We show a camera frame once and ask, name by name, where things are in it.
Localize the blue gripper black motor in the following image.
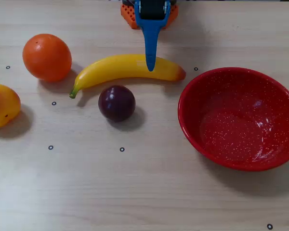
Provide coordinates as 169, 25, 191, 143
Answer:
134, 0, 172, 72

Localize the yellow toy banana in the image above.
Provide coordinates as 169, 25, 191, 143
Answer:
69, 53, 186, 99

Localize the orange robot base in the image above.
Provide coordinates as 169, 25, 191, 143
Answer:
120, 2, 179, 30

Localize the red speckled bowl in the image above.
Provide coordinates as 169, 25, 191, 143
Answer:
177, 67, 289, 172

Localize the dark purple toy plum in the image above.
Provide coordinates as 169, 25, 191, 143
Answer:
98, 85, 136, 123

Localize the orange toy fruit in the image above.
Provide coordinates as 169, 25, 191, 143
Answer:
22, 33, 73, 82

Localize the yellow orange toy peach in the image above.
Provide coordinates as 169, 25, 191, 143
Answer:
0, 83, 22, 128

